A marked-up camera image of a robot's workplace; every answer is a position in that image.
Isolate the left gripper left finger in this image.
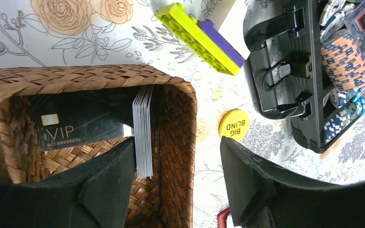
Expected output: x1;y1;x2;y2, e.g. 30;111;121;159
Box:
0;138;136;228

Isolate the black VIP card stack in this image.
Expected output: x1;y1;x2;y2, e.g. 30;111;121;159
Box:
29;85;154;178

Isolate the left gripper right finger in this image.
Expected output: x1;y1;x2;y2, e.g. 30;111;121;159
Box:
220;137;365;228

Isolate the floral tablecloth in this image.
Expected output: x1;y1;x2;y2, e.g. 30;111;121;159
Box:
0;0;365;228

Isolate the green purple toy block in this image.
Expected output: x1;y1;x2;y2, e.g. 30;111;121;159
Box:
155;0;250;76

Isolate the red card holder wallet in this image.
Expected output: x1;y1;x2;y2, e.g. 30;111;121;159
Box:
217;208;234;228

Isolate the yellow big blind button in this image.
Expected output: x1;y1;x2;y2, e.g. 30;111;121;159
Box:
218;109;250;142

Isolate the brown wicker basket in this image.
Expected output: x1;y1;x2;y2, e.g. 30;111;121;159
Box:
0;64;197;228

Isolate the black poker chip case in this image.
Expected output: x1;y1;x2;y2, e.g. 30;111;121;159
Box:
243;0;365;154

